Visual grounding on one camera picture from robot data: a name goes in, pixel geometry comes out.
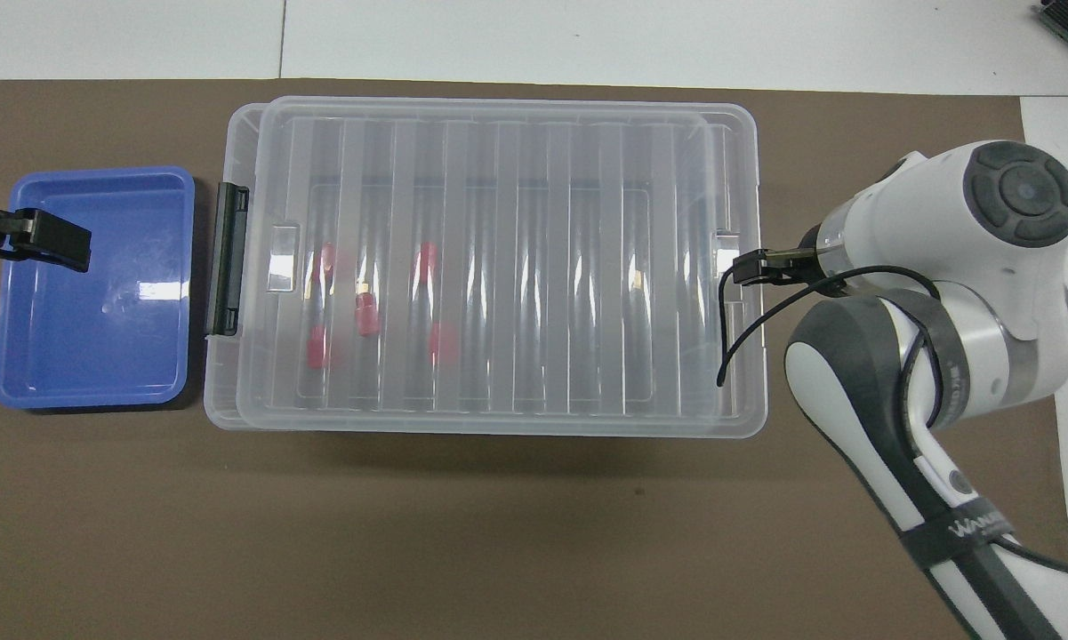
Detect brown table mat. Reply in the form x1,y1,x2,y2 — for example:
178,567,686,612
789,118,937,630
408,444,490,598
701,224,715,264
0,78,1068,640

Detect clear plastic box lid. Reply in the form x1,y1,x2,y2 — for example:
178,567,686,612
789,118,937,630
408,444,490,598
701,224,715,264
236,96,768,438

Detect clear plastic storage box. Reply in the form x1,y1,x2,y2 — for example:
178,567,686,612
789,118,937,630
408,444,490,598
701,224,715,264
203,102,748,434

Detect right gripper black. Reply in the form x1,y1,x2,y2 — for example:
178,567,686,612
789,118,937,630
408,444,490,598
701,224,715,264
734,222,830,284

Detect blue plastic tray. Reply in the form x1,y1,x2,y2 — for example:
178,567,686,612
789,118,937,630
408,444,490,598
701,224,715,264
0,166,197,412

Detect black box latch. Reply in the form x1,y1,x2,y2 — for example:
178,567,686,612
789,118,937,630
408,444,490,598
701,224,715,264
206,182,250,337

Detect black right arm strap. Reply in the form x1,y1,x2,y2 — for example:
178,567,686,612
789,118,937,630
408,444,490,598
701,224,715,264
898,505,1019,570

